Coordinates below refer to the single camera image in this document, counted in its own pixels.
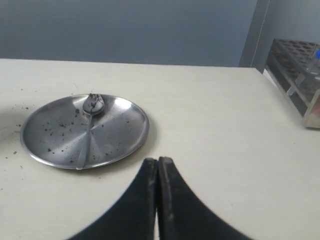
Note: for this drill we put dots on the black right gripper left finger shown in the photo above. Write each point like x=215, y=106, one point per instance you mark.
x=132, y=216

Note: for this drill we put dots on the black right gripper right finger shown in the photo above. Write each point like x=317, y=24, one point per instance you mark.
x=181, y=214

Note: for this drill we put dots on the stainless steel spork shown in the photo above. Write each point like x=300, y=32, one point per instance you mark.
x=92, y=106

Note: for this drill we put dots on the clear acrylic tube rack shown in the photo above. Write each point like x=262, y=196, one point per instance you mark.
x=287, y=62

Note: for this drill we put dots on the round stainless steel plate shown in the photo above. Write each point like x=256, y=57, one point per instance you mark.
x=53, y=135

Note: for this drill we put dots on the blue capped test tube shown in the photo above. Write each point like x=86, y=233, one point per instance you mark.
x=314, y=64

